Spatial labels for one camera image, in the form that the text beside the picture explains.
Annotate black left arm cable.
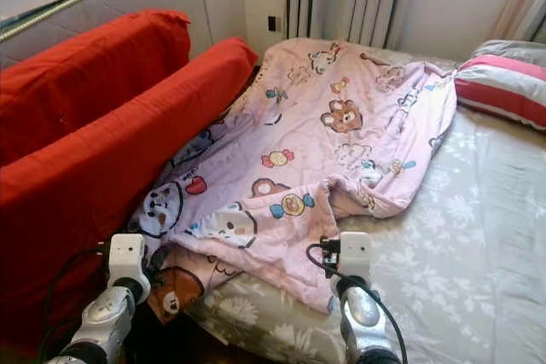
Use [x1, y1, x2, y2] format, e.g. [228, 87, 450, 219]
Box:
[41, 246, 112, 364]

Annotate pink cartoon bear blanket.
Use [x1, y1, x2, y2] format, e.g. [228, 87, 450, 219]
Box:
[128, 37, 459, 314]

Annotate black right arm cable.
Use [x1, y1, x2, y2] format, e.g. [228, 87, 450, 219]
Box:
[305, 240, 409, 364]

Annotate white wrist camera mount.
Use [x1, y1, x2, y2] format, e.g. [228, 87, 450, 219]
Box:
[107, 233, 148, 288]
[338, 231, 374, 281]

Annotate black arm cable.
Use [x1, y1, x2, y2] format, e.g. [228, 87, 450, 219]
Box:
[41, 246, 112, 364]
[305, 240, 409, 364]

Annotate grey floral bed sheet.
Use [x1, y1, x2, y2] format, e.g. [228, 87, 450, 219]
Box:
[188, 40, 546, 364]

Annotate quilted white green mattress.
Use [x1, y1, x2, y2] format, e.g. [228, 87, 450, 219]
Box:
[0, 0, 212, 62]

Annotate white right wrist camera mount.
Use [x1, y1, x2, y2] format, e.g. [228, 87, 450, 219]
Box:
[338, 231, 374, 281]

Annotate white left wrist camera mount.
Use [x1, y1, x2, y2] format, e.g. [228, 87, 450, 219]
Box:
[107, 233, 148, 288]

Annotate red white blue striped pillow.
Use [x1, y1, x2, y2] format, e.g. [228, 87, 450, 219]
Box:
[454, 55, 546, 132]

